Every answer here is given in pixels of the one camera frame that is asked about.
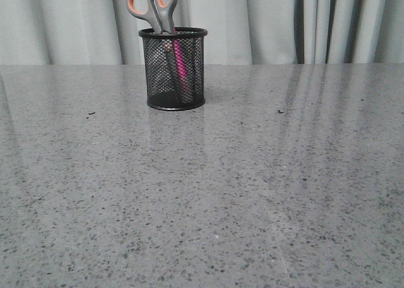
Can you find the grey orange scissors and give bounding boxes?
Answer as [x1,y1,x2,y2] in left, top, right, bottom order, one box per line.
[126,0,179,90]

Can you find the pink highlighter pen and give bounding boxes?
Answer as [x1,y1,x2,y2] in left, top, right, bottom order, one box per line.
[174,39,193,104]

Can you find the black mesh pen cup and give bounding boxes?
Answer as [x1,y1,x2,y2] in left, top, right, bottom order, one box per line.
[139,27,208,111]

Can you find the grey curtain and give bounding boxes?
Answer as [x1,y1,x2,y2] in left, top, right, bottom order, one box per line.
[1,0,403,65]

